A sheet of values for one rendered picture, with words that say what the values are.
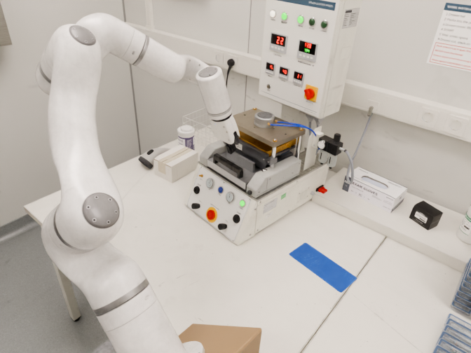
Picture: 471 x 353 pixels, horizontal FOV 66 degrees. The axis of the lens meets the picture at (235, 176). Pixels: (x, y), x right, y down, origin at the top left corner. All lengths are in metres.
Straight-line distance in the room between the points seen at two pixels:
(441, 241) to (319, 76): 0.76
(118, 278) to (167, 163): 0.98
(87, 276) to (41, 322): 1.47
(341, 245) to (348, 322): 0.34
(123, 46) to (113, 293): 0.63
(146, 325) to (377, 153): 1.32
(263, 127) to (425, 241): 0.74
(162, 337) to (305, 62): 1.04
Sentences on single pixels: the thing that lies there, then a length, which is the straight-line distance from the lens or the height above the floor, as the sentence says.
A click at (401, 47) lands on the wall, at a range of 1.65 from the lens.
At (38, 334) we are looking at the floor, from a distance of 2.23.
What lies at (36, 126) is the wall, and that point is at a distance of 2.61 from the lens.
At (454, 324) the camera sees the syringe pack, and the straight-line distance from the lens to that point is 1.31.
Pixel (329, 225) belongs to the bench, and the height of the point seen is 0.75.
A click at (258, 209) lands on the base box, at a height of 0.88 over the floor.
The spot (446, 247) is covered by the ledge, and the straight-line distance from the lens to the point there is 1.57.
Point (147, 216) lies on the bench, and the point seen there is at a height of 0.75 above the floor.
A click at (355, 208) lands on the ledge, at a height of 0.79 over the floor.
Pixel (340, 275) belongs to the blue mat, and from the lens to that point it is 1.35.
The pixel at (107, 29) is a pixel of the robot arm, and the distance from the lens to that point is 1.04.
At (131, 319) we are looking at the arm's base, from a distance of 0.79.
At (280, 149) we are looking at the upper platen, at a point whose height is 1.04.
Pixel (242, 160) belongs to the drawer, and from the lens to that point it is 1.40.
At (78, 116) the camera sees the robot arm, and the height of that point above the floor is 1.38.
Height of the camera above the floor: 1.71
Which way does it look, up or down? 33 degrees down
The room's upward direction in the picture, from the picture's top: 3 degrees clockwise
